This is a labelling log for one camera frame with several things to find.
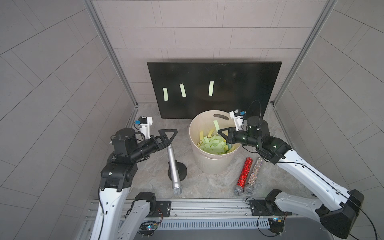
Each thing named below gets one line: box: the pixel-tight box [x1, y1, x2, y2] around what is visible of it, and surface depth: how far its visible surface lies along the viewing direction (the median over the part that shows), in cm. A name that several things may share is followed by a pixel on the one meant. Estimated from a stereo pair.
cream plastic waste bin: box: [189, 110, 241, 175], surface depth 77 cm
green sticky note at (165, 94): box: [162, 87, 169, 102], surface depth 75 cm
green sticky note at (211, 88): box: [208, 81, 214, 96], surface depth 74 cm
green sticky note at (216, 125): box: [212, 119, 220, 134], surface depth 70 cm
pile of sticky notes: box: [197, 129, 235, 155], surface depth 85 cm
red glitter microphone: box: [233, 157, 253, 197], surface depth 80 cm
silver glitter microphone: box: [243, 157, 264, 195], surface depth 79 cm
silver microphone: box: [167, 144, 183, 196], surface depth 68 cm
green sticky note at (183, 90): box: [179, 83, 187, 98], surface depth 75 cm
